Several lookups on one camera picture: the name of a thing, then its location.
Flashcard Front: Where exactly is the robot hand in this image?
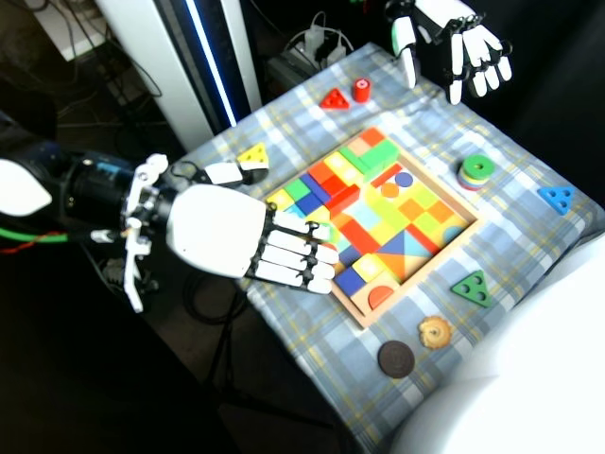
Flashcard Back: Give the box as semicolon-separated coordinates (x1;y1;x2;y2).
164;159;341;296
385;0;514;106

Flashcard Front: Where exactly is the yellow triangle block with holes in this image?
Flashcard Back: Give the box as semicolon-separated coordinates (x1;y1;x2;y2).
235;144;270;166

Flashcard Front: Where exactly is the red triangle block with holes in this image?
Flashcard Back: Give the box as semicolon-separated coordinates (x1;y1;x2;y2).
319;87;352;112

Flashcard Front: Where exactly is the blue triangle block with holes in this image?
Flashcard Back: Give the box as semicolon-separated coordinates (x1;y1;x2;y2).
536;184;577;217

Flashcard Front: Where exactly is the green triangle block with holes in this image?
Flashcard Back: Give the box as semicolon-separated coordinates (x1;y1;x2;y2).
450;270;493;308

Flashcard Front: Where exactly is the green wooden cube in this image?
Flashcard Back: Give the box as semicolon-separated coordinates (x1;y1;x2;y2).
372;139;400;166
285;178;313;201
359;150;387;177

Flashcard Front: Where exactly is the blue wooden cube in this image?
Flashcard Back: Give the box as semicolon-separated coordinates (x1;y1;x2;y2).
297;191;327;214
333;267;370;299

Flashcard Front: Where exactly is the blue long bar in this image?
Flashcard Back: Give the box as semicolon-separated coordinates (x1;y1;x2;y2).
298;172;332;207

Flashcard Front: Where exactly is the orange-red wooden cube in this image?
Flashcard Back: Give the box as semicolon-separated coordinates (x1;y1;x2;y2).
307;162;337;184

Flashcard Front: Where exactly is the blue plaid cloth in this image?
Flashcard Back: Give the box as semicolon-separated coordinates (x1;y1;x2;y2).
181;41;605;454

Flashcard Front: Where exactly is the dark red wooden cube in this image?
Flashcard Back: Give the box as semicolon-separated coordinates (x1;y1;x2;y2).
322;174;351;198

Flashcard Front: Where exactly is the black tripod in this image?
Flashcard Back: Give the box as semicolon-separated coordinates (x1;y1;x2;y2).
202;302;341;454

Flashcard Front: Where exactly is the dark red long bar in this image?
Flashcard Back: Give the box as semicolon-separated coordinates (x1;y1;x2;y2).
328;183;363;214

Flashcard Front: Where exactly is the yellow cube letter E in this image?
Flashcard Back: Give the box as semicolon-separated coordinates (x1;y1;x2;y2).
324;151;354;174

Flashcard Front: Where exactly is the green long bar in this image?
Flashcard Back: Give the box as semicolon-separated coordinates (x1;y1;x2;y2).
338;146;372;176

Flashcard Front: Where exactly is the wooden tray with printed floor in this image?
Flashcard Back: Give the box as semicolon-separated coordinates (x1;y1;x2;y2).
264;125;479;331

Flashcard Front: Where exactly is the grey power strip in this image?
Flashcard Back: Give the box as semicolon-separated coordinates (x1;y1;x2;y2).
264;42;354;84

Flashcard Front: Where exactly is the white column blue light strip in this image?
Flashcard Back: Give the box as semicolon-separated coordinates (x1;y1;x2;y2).
94;0;264;152

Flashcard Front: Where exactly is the dark brown toy cookie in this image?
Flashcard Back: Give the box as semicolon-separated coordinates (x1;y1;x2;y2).
377;340;417;379

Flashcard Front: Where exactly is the white box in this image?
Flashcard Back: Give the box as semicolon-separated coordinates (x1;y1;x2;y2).
32;0;112;62

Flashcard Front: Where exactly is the tan toy cookie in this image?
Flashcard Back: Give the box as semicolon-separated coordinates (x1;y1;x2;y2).
417;315;454;351

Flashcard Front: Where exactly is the green wooden ring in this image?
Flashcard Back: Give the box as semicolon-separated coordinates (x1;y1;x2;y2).
461;154;493;180

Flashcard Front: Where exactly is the yellow wooden ring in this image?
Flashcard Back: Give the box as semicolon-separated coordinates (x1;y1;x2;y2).
457;165;491;184

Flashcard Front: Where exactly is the blue wooden ring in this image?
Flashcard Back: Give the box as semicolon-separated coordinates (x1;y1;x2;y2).
456;168;490;188

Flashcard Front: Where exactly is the red wooden ring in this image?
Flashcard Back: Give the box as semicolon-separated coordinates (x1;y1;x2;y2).
456;172;488;193

